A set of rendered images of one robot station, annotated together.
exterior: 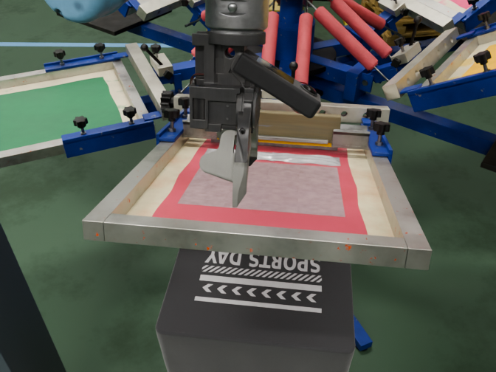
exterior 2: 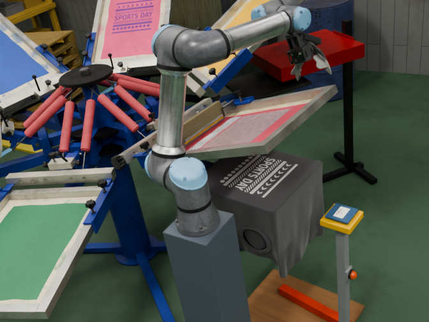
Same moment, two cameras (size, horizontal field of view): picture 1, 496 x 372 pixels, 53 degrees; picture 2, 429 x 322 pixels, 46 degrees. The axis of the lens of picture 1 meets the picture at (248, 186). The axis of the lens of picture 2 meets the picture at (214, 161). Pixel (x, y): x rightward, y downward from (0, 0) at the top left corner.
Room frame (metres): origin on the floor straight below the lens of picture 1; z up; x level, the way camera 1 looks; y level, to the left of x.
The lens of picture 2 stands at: (-0.19, 1.71, 2.25)
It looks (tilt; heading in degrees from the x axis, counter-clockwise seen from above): 30 degrees down; 306
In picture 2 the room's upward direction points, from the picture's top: 10 degrees counter-clockwise
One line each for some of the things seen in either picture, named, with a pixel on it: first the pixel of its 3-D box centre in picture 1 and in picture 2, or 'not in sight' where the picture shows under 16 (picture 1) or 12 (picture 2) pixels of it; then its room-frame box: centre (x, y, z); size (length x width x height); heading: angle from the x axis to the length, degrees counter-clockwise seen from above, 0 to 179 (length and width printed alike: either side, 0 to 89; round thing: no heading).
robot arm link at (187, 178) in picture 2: not in sight; (188, 181); (0.71, 0.64, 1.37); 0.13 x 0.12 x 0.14; 159
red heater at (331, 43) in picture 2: not in sight; (305, 53); (1.12, -1.31, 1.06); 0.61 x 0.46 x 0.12; 53
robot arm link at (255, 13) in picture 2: not in sight; (270, 14); (0.62, 0.11, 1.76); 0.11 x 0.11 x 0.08; 69
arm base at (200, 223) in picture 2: not in sight; (196, 211); (0.70, 0.64, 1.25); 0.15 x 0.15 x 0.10
